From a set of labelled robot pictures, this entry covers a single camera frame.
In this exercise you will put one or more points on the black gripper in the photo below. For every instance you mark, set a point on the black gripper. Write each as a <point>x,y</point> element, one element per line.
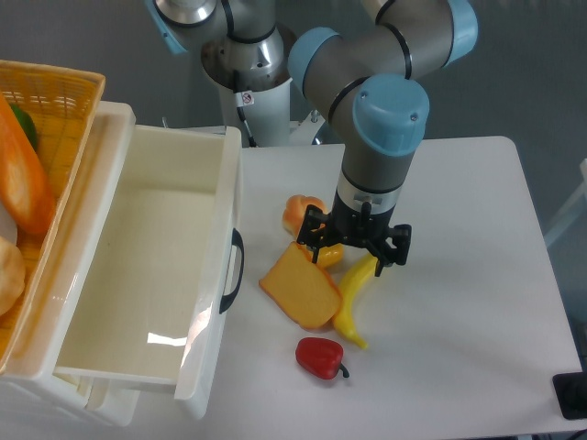
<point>361,220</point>

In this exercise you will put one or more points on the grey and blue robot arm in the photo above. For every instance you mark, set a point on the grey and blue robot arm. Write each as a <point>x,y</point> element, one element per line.
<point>366,89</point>

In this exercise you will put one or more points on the toy bread roll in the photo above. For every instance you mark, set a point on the toy bread roll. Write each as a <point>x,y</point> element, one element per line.
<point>294,211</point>

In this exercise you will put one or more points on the toy bread slice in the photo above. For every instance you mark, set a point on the toy bread slice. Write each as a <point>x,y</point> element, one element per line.
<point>305,292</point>

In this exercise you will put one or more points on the yellow toy bell pepper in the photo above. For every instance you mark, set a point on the yellow toy bell pepper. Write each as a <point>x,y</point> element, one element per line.
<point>330,256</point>

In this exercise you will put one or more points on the yellow toy banana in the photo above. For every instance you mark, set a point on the yellow toy banana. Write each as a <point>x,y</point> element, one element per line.
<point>349,288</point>

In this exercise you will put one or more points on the red toy bell pepper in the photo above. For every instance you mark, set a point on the red toy bell pepper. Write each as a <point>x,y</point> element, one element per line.
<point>321,357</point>

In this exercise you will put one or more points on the white open plastic drawer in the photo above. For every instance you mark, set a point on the white open plastic drawer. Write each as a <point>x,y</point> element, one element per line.
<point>148,315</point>

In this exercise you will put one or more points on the black device at table edge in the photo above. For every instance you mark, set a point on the black device at table edge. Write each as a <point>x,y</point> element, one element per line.
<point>570,389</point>

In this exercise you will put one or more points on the orange woven plastic basket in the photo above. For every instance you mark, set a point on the orange woven plastic basket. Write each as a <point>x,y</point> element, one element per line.
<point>62,103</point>

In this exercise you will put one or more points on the orange toy baguette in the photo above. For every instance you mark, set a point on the orange toy baguette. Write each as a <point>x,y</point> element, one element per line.
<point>25,186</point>

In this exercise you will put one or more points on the beige toy bun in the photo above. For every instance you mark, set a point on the beige toy bun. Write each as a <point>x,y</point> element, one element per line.
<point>13,273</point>

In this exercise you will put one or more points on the green toy vegetable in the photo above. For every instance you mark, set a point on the green toy vegetable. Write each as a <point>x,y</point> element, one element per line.
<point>27,124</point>

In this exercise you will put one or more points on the black drawer handle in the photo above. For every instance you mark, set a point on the black drawer handle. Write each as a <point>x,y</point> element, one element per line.
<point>235,272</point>

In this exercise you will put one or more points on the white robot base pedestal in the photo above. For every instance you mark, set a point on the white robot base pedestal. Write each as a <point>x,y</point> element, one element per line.
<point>253,85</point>

